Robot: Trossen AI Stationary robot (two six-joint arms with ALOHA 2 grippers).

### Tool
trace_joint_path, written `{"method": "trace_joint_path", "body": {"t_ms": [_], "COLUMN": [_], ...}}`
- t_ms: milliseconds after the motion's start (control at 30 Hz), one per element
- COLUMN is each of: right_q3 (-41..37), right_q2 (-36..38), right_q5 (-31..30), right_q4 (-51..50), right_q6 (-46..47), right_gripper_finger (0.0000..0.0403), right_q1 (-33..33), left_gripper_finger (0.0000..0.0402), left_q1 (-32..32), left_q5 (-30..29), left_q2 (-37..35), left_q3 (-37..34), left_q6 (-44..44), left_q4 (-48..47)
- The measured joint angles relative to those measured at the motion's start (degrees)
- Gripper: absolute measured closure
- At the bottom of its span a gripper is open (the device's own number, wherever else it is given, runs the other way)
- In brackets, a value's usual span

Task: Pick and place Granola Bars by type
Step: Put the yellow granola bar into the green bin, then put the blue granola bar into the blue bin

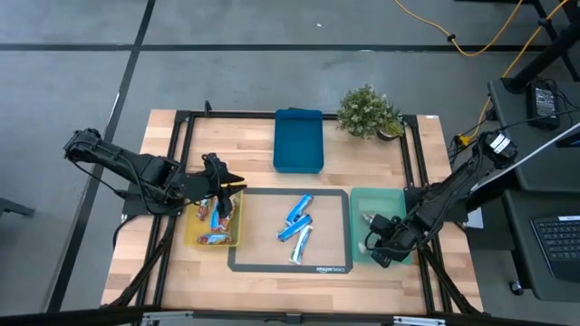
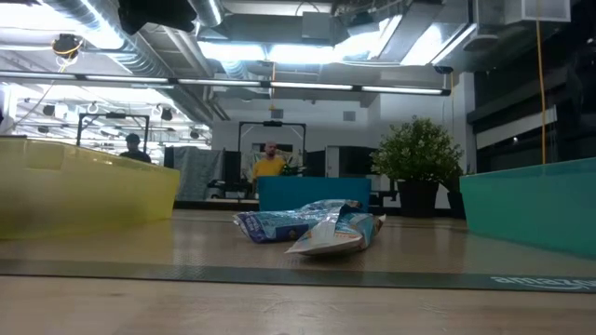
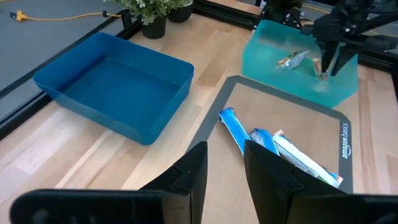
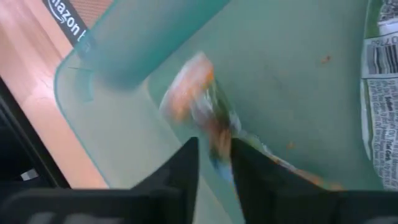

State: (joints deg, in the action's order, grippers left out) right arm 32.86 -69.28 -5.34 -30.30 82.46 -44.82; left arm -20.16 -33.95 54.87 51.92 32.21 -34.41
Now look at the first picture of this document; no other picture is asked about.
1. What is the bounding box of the green plastic tray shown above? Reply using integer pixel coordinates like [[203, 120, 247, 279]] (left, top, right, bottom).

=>
[[348, 187, 414, 267]]

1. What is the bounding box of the black power cable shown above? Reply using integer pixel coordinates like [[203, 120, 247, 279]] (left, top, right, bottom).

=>
[[507, 108, 580, 132]]

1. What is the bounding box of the red and white granola bar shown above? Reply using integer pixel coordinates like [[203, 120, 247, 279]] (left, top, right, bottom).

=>
[[224, 195, 240, 230]]

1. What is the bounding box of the black monitor with white edge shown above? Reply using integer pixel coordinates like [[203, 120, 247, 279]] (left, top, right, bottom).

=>
[[469, 120, 580, 212]]

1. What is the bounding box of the beige mat with black border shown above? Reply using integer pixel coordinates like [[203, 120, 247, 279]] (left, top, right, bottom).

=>
[[227, 187, 354, 274]]

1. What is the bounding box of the black desk leg frame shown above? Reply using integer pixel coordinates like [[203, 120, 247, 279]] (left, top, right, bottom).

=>
[[500, 0, 580, 95]]

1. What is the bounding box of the black crossbar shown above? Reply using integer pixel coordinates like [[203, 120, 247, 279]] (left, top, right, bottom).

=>
[[0, 305, 580, 326]]

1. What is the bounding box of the small grassy potted plant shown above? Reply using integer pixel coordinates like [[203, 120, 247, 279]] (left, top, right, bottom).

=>
[[378, 104, 406, 142]]

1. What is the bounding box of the blue and white granola bar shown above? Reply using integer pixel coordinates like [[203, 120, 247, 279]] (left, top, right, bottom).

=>
[[289, 224, 314, 266]]

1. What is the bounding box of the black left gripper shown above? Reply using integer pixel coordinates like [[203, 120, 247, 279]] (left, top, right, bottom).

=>
[[175, 168, 248, 219]]

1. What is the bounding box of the yellow plastic tray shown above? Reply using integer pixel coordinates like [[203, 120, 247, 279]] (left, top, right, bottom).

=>
[[182, 189, 244, 248]]

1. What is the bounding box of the black power adapter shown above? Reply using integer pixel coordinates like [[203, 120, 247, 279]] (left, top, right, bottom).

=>
[[525, 80, 562, 131]]

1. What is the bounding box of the black keyboard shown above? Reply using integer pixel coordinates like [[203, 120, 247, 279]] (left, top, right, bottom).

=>
[[529, 215, 580, 284]]

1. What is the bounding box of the black metal table frame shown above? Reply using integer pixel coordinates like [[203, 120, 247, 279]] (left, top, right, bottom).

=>
[[106, 100, 484, 316]]

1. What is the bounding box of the dark grey keyboard desk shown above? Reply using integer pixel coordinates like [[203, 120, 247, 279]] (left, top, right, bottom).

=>
[[500, 189, 580, 303]]

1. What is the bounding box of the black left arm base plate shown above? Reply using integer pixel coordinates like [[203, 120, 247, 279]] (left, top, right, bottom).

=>
[[121, 188, 187, 217]]

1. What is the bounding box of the blue plastic tray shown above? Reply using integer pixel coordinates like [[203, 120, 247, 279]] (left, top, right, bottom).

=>
[[272, 107, 325, 175]]

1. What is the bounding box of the light grey flat box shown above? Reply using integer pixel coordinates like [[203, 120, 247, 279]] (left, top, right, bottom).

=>
[[464, 206, 485, 230]]

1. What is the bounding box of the silver metal bracket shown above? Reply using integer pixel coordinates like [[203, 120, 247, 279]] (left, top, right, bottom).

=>
[[140, 311, 195, 326], [392, 315, 448, 326]]

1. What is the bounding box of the black chair base leg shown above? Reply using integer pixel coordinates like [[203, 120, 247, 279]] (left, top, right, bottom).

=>
[[0, 197, 36, 218]]

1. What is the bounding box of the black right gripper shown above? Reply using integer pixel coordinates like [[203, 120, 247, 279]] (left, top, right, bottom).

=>
[[370, 214, 421, 269]]

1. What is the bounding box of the bushy green potted plant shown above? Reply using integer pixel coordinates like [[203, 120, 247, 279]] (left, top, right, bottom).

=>
[[336, 83, 392, 139]]

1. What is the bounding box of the yellow extension cable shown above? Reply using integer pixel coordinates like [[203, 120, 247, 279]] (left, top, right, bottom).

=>
[[457, 0, 570, 146], [392, 0, 525, 58]]

